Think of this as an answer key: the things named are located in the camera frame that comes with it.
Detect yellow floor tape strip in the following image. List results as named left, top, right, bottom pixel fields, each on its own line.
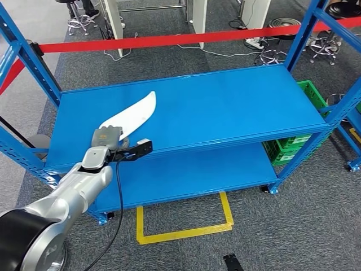
left=349, top=127, right=361, bottom=145

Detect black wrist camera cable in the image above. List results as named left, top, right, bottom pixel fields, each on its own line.
left=83, top=160, right=125, bottom=271

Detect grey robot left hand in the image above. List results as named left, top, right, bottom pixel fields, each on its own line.
left=90, top=126, right=130, bottom=151

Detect white desk leg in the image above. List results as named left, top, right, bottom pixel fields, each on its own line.
left=242, top=0, right=271, bottom=30
left=104, top=0, right=124, bottom=58
left=192, top=0, right=208, bottom=49

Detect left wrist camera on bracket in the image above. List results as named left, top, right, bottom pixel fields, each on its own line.
left=108, top=138, right=153, bottom=162

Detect blue metal shelf rack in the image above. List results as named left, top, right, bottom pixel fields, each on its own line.
left=0, top=0, right=361, bottom=225

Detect green plastic crate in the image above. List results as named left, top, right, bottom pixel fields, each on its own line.
left=277, top=80, right=330, bottom=152
left=262, top=140, right=305, bottom=167

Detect long red barrier belt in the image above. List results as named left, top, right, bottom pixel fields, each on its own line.
left=38, top=15, right=361, bottom=54

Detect chrome chair foot ring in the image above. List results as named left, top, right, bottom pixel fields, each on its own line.
left=255, top=49, right=288, bottom=66

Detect chrome chair base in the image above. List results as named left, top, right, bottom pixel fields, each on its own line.
left=67, top=13, right=98, bottom=36
left=306, top=32, right=342, bottom=66

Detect person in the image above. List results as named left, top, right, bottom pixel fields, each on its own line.
left=81, top=0, right=100, bottom=20

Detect belt stanchion with chrome base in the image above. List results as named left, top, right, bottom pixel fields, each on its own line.
left=29, top=42, right=62, bottom=94

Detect white curved plastic part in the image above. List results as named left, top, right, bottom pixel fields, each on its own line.
left=99, top=90, right=157, bottom=142

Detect yellow floor tape square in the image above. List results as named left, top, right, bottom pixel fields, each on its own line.
left=136, top=191, right=234, bottom=246

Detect white power strip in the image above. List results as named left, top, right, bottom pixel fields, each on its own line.
left=245, top=37, right=265, bottom=50

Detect small blue metal rack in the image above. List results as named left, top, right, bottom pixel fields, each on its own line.
left=337, top=100, right=361, bottom=173

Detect black robot right foot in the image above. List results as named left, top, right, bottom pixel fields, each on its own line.
left=223, top=253, right=243, bottom=271

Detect short red barrier belt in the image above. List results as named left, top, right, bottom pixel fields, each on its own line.
left=0, top=58, right=26, bottom=96

